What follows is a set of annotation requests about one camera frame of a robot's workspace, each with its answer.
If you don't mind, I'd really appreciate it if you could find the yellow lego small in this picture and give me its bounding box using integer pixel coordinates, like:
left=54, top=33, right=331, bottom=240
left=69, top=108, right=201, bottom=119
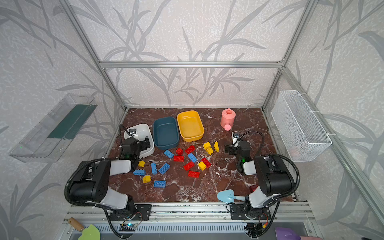
left=207, top=148, right=214, bottom=155

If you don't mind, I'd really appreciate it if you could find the yellow lego square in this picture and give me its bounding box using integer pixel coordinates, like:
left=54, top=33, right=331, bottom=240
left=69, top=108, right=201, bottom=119
left=198, top=162, right=207, bottom=171

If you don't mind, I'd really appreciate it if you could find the yellow curved lego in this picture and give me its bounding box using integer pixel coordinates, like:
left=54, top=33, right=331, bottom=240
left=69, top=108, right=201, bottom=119
left=214, top=141, right=220, bottom=152

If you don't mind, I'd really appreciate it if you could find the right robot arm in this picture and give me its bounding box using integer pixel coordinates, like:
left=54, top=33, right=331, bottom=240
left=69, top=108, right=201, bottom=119
left=217, top=131, right=300, bottom=221

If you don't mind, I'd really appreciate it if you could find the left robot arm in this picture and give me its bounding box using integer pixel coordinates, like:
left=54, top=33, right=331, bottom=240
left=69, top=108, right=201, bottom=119
left=64, top=124, right=155, bottom=216

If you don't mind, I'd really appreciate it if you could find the white plastic bin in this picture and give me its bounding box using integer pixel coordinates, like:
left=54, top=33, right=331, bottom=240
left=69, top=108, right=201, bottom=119
left=128, top=124, right=155, bottom=158

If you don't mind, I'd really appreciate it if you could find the blue lego brick upright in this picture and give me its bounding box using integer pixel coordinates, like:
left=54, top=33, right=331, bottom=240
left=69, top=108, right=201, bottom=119
left=151, top=163, right=158, bottom=175

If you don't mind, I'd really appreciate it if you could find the teal plastic bin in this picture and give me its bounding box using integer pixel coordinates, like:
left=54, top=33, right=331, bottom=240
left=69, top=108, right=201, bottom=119
left=153, top=117, right=180, bottom=150

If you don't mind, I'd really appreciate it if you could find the pink toy watering can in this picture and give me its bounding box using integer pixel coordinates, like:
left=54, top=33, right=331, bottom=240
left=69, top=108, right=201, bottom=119
left=221, top=109, right=236, bottom=131

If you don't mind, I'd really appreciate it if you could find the blue lego brick upper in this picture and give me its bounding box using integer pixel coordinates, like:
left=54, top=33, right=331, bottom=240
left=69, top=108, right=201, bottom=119
left=164, top=150, right=174, bottom=159

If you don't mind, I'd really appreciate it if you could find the blue lego brick diagonal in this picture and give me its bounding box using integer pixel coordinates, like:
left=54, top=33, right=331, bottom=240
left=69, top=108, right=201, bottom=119
left=159, top=163, right=170, bottom=175

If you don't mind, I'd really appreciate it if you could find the blue lego brick bottom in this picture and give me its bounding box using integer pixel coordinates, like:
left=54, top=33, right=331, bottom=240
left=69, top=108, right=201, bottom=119
left=154, top=181, right=166, bottom=188

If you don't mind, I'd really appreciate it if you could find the light blue toy shovel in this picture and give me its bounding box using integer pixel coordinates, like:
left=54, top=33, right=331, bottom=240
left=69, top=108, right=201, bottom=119
left=217, top=189, right=246, bottom=204

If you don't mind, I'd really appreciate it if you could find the small red lego brick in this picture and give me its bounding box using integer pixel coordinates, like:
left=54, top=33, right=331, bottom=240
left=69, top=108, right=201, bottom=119
left=176, top=148, right=184, bottom=156

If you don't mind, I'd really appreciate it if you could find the blue lego brick centre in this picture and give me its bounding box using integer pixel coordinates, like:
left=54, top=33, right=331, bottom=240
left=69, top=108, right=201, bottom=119
left=188, top=153, right=198, bottom=163

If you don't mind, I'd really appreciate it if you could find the red lego brick top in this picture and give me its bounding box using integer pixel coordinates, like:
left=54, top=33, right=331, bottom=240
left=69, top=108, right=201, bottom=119
left=186, top=146, right=196, bottom=155

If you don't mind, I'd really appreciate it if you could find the red lego brick bottom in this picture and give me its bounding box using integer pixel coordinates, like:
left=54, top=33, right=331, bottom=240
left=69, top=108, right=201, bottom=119
left=188, top=171, right=200, bottom=179

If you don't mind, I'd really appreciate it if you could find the yellow plastic bin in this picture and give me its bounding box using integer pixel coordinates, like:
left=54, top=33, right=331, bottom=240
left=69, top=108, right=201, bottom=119
left=177, top=110, right=205, bottom=142

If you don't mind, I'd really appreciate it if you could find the purple toy object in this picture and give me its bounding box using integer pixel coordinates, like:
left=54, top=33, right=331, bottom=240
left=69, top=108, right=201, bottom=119
left=275, top=227, right=301, bottom=240

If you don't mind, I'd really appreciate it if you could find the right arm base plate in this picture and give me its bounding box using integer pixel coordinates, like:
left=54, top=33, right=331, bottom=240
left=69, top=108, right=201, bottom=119
left=226, top=203, right=271, bottom=222

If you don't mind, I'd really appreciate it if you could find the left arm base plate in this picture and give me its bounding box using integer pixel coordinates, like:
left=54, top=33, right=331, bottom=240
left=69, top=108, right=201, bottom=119
left=109, top=204, right=152, bottom=221

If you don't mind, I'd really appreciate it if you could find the white wire basket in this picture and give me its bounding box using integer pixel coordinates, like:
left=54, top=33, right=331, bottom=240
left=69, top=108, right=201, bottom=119
left=271, top=90, right=332, bottom=163

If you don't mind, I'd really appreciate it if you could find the aluminium front rail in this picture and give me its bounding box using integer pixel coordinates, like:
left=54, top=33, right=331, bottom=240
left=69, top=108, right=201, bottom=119
left=63, top=202, right=316, bottom=224

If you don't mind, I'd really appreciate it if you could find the clear acrylic wall shelf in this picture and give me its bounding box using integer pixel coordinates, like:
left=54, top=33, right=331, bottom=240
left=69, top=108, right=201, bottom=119
left=9, top=94, right=97, bottom=163

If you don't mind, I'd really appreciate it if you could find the green toy spatula wooden handle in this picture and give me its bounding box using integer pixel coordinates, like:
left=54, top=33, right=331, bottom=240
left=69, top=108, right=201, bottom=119
left=68, top=218, right=101, bottom=240

